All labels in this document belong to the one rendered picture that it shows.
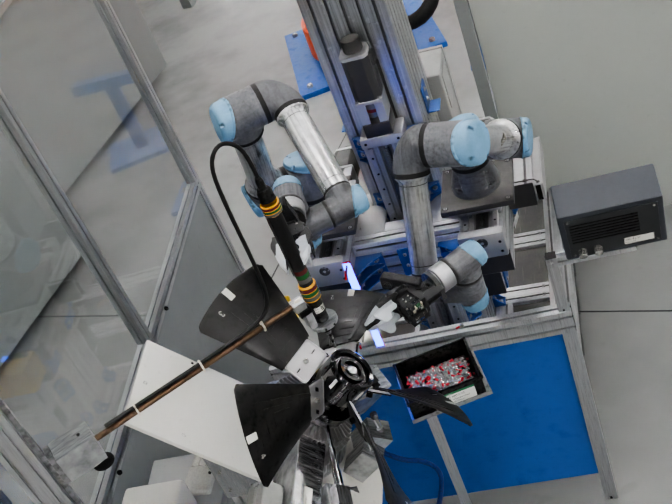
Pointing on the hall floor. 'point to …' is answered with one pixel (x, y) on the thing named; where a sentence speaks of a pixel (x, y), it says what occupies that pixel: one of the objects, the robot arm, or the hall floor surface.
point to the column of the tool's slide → (28, 467)
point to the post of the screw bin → (448, 459)
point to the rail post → (590, 413)
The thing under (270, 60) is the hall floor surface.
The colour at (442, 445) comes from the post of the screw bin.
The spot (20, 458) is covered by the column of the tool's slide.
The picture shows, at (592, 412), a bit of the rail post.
